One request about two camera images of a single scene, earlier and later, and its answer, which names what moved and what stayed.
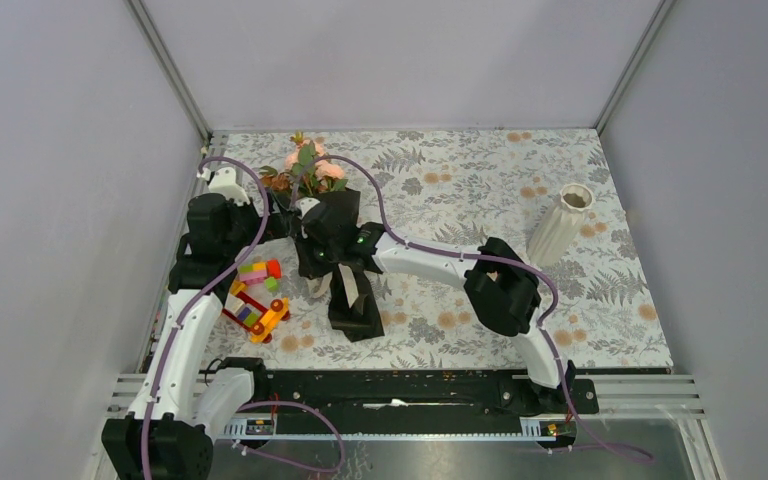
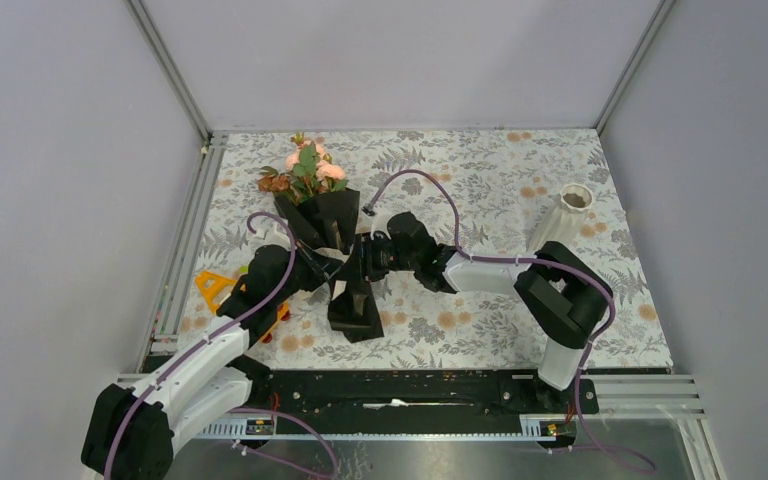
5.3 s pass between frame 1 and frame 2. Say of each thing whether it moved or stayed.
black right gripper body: moved
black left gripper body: moved
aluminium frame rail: stayed
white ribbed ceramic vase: stayed
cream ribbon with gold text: moved
